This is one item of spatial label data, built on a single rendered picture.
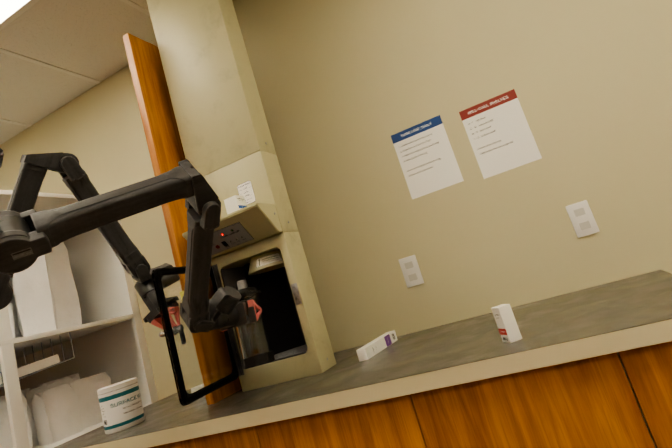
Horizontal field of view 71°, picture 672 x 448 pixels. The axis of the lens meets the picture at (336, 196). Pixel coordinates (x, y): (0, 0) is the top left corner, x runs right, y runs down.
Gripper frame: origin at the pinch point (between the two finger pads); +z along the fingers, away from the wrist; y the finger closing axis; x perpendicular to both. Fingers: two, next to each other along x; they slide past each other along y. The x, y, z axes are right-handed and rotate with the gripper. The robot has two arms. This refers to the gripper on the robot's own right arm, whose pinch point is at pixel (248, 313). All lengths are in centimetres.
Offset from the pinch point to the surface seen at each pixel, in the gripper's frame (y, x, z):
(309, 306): -16.2, 2.8, 11.7
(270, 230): -13.5, -24.1, 2.7
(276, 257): -8.2, -16.6, 12.2
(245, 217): -9.0, -29.6, -3.3
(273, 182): -16.2, -41.3, 8.1
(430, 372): -58, 26, -22
